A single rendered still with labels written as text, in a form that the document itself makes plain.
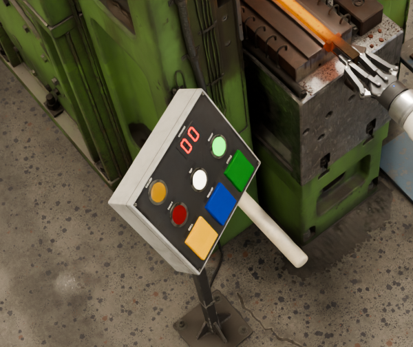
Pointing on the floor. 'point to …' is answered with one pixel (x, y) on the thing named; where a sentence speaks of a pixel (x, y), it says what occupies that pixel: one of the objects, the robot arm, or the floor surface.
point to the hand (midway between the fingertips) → (344, 51)
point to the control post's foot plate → (200, 335)
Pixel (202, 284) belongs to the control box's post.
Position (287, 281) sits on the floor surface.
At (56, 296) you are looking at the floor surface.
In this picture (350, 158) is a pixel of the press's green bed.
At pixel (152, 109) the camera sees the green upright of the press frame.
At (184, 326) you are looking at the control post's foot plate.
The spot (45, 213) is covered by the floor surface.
